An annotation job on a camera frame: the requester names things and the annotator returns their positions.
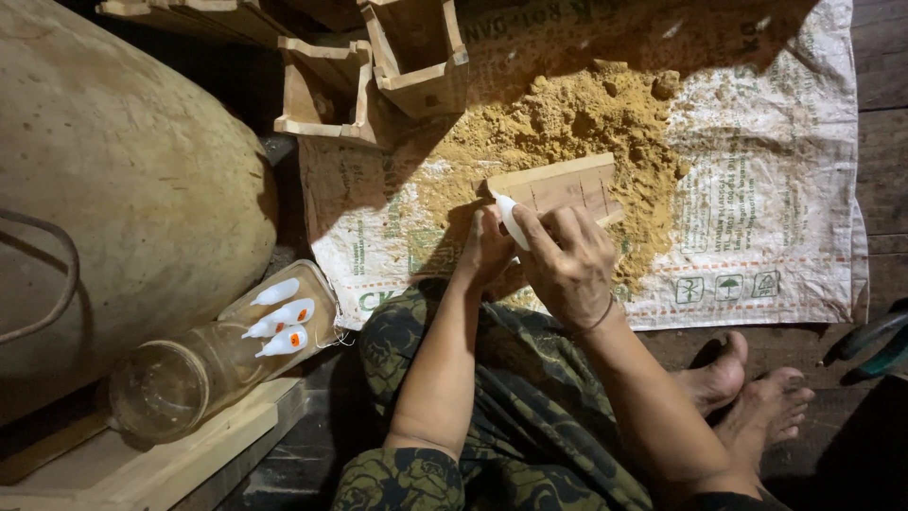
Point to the person's right hand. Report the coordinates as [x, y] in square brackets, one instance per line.
[571, 273]

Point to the person's left hand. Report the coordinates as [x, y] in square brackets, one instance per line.
[484, 248]

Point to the person's left fingers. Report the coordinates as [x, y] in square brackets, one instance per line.
[491, 218]

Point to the wooden board piece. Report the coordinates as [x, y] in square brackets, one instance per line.
[567, 186]

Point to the yellow sawdust pile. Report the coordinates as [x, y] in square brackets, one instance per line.
[567, 120]

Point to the thin wrist band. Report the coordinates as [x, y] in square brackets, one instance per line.
[603, 319]

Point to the green patterned clothing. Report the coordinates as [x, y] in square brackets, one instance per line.
[539, 404]

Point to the white glue bottle orange label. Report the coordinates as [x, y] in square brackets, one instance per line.
[262, 329]
[296, 311]
[285, 342]

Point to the person's foot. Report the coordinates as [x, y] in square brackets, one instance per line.
[716, 376]
[770, 411]

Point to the white woven plastic sack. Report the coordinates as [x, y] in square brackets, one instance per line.
[766, 184]

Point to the clear plastic jar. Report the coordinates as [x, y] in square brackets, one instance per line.
[184, 376]

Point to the stack of wooden planks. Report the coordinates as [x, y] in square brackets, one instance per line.
[198, 18]

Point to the large beige stuffed sack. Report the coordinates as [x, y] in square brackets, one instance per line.
[135, 191]

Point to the pale wooden boards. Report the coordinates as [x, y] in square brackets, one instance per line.
[163, 468]

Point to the open wooden box frame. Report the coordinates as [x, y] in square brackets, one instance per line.
[425, 85]
[319, 92]

